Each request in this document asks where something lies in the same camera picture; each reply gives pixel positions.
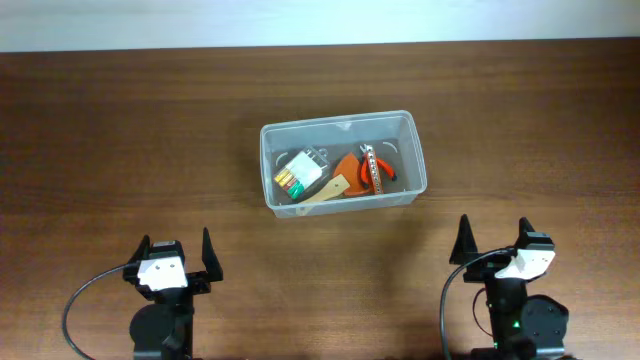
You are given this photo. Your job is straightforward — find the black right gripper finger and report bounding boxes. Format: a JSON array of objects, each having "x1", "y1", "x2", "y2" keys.
[
  {"x1": 449, "y1": 214, "x2": 479, "y2": 265},
  {"x1": 514, "y1": 217, "x2": 534, "y2": 248}
]

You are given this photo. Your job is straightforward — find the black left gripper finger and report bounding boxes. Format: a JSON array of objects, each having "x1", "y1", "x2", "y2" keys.
[
  {"x1": 128, "y1": 235, "x2": 150, "y2": 264},
  {"x1": 201, "y1": 228, "x2": 224, "y2": 282}
]

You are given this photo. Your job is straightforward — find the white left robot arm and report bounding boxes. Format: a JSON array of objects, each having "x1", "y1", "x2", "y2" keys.
[{"x1": 123, "y1": 229, "x2": 223, "y2": 360}]

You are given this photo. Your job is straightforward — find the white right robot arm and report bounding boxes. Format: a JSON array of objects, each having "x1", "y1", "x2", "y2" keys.
[{"x1": 439, "y1": 215, "x2": 569, "y2": 359}]

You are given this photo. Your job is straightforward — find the red handled pliers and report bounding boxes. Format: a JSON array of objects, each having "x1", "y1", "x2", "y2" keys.
[{"x1": 358, "y1": 144, "x2": 397, "y2": 191}]

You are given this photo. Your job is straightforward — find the orange scraper wooden handle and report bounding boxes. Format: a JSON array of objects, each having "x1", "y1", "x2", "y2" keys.
[{"x1": 294, "y1": 153, "x2": 374, "y2": 217}]

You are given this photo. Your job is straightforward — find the clear plastic container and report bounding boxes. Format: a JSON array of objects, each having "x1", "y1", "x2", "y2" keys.
[{"x1": 260, "y1": 110, "x2": 427, "y2": 218}]

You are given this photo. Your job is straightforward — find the orange handled corkscrew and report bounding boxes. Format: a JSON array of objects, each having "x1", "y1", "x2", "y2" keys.
[{"x1": 362, "y1": 144, "x2": 384, "y2": 195}]

